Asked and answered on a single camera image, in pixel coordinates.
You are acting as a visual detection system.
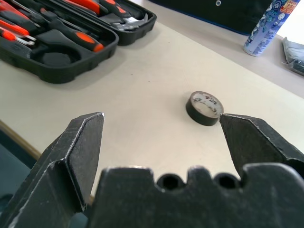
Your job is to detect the orange handled pliers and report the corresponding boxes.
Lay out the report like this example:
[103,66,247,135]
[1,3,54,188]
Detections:
[63,0,127,16]

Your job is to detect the black plastic tool case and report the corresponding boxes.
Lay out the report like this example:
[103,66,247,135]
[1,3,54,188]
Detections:
[0,0,158,85]

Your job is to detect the black electrical tape roll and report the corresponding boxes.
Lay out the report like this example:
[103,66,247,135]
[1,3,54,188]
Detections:
[185,91,225,127]

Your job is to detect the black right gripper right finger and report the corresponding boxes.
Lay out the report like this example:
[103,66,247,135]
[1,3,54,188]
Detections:
[219,113,304,178]

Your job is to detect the silver claw hammer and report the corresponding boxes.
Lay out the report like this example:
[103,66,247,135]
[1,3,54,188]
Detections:
[111,13,153,32]

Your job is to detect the blue white spray can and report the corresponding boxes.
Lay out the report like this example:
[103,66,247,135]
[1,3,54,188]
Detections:
[243,0,301,57]

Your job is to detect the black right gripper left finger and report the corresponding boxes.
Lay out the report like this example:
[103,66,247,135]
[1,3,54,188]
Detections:
[0,112,105,228]

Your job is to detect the orange handled tool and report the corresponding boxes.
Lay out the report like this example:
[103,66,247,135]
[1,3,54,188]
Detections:
[0,0,32,22]

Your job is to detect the dark bag with blue trim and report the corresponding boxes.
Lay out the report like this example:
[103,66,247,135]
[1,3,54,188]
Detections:
[147,0,274,37]

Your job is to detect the black orange handled screwdriver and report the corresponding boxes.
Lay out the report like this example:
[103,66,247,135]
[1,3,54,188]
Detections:
[39,7,105,53]

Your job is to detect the grey plastic bag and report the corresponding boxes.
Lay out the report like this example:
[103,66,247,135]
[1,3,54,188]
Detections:
[281,37,304,77]

